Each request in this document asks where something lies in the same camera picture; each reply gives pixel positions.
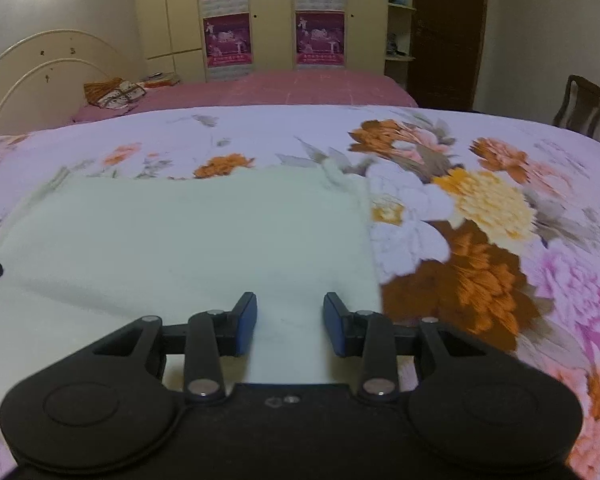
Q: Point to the cream corner shelf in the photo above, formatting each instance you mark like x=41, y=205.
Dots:
x=400, y=20

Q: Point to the floral lilac bed sheet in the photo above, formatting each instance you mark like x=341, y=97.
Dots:
x=480, y=260

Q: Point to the dark wooden door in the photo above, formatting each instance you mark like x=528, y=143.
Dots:
x=447, y=35

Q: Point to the cream wardrobe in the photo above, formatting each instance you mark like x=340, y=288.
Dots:
x=272, y=10

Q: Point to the pink checked bed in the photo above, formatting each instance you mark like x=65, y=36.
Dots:
x=290, y=87

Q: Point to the dark shelf ornament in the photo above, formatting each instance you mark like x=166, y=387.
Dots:
x=395, y=45

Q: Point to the orange cloth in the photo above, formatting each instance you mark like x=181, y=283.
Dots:
x=97, y=89

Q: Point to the pale green knit sweater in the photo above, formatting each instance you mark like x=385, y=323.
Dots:
x=180, y=240

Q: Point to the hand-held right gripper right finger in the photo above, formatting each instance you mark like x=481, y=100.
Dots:
x=332, y=322

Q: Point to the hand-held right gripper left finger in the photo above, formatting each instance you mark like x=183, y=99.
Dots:
x=245, y=322

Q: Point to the cream arched headboard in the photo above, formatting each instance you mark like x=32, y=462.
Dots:
x=25, y=90

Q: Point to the small stack of folded items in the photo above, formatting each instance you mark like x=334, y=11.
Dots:
x=162, y=79

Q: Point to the dark wooden chair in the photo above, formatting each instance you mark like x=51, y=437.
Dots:
x=580, y=105

